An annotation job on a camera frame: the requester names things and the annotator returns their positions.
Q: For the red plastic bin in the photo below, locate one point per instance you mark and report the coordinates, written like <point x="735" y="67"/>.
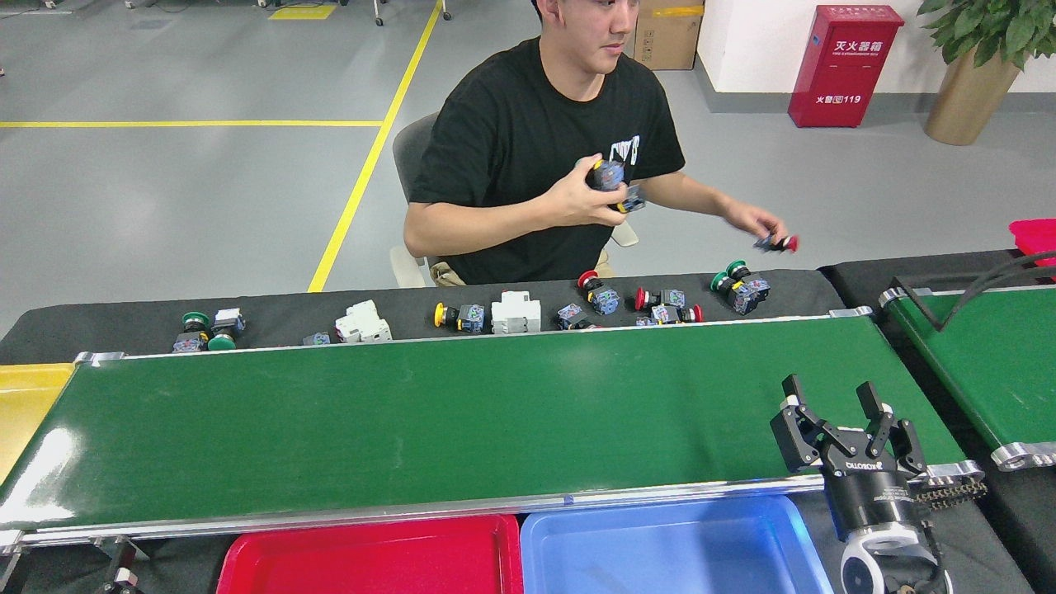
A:
<point x="1035" y="239"/>

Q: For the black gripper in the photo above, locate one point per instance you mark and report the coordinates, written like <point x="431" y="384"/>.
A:
<point x="874" y="495"/>

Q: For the person's left forearm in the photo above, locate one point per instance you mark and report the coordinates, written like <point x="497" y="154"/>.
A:
<point x="693" y="196"/>

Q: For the green push button switch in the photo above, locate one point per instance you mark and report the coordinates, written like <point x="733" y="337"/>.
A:
<point x="229" y="320"/>
<point x="195" y="320"/>
<point x="632" y="200"/>
<point x="719" y="282"/>
<point x="736" y="268"/>
<point x="609" y="175"/>

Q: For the grey office chair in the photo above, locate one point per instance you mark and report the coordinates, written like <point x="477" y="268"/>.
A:
<point x="412" y="157"/>

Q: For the person's right hand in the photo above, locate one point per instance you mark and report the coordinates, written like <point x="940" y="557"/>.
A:
<point x="573" y="198"/>

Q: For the brown cardboard box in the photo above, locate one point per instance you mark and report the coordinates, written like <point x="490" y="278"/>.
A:
<point x="668" y="37"/>

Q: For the white stand on wheels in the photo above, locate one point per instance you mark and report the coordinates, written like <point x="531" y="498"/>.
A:
<point x="379" y="16"/>

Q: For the white circuit breaker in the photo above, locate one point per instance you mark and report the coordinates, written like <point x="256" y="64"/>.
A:
<point x="361" y="323"/>
<point x="516" y="313"/>

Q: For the red fire extinguisher box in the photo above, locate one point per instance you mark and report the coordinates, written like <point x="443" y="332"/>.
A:
<point x="846" y="66"/>

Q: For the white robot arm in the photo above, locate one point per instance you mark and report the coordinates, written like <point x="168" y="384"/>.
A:
<point x="895" y="549"/>

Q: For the short green conveyor belt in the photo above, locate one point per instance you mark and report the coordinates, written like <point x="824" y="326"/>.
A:
<point x="990" y="371"/>

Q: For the red plastic tray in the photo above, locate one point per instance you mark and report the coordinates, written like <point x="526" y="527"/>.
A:
<point x="371" y="561"/>

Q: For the long green conveyor belt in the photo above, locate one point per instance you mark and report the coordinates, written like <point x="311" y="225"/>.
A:
<point x="412" y="429"/>

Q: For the gold plant pot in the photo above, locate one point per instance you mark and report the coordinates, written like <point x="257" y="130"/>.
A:
<point x="969" y="99"/>

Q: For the person's right forearm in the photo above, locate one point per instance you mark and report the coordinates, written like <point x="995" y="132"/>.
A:
<point x="478" y="227"/>

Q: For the black conveyor guide bracket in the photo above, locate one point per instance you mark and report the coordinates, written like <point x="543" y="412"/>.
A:
<point x="916" y="306"/>

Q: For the person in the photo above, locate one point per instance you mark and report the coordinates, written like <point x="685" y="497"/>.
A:
<point x="536" y="165"/>

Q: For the person's left hand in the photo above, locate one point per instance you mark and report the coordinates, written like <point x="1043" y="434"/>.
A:
<point x="755" y="219"/>

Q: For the large black table cloth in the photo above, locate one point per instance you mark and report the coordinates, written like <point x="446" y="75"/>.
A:
<point x="272" y="313"/>

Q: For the blue plastic tray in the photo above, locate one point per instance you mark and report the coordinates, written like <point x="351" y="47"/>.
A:
<point x="660" y="553"/>

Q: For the yellow plastic tray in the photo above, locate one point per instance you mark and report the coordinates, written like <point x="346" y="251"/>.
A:
<point x="25" y="412"/>

